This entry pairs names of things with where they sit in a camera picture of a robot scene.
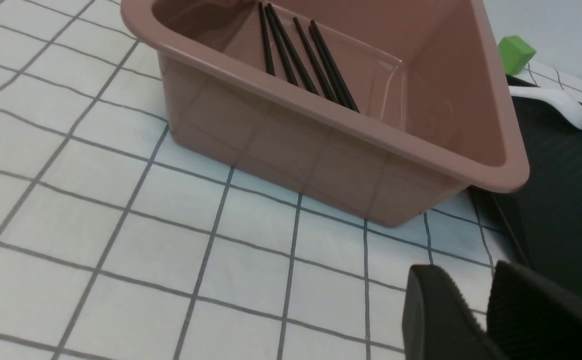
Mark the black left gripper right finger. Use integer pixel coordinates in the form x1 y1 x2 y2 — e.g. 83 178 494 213
487 260 582 360

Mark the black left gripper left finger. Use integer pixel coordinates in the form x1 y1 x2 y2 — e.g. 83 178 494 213
401 265 506 360

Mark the black rectangular tray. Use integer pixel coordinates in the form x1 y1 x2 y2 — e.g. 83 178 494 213
470 96 582 298

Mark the pink plastic bin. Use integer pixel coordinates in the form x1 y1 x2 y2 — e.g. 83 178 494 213
121 0 529 227

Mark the white ceramic spoon far left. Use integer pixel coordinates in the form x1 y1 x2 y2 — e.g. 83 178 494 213
508 85 582 131

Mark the green foam block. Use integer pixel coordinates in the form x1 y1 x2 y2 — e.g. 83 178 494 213
497 35 537 76

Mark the black chopstick in bin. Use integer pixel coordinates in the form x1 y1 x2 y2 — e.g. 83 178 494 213
267 3 320 95
309 19 360 113
257 2 275 76
265 3 299 87
293 16 339 104

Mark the white grid tablecloth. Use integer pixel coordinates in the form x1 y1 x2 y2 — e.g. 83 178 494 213
0 0 517 360

